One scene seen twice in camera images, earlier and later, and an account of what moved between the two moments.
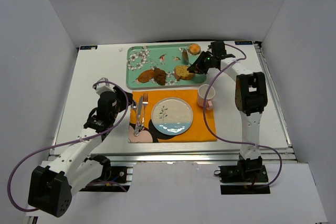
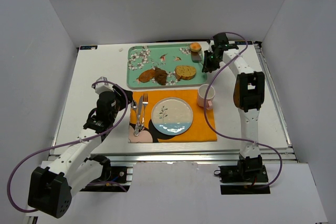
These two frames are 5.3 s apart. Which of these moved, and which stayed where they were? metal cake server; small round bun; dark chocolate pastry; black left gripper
Moved: metal cake server
Stayed: dark chocolate pastry; black left gripper; small round bun
